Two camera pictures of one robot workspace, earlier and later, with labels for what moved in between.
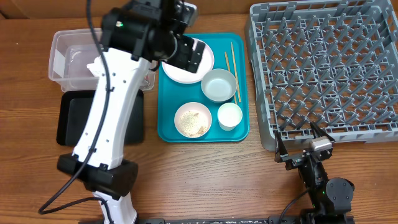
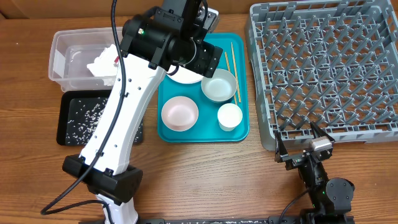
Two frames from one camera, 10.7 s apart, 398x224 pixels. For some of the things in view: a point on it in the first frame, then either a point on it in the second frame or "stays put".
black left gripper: x=183 y=60 to x=207 y=58
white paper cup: x=229 y=115 stays put
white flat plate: x=182 y=75 stays put
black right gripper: x=282 y=154 stays put
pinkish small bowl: x=193 y=119 to x=180 y=113
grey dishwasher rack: x=334 y=63 stays put
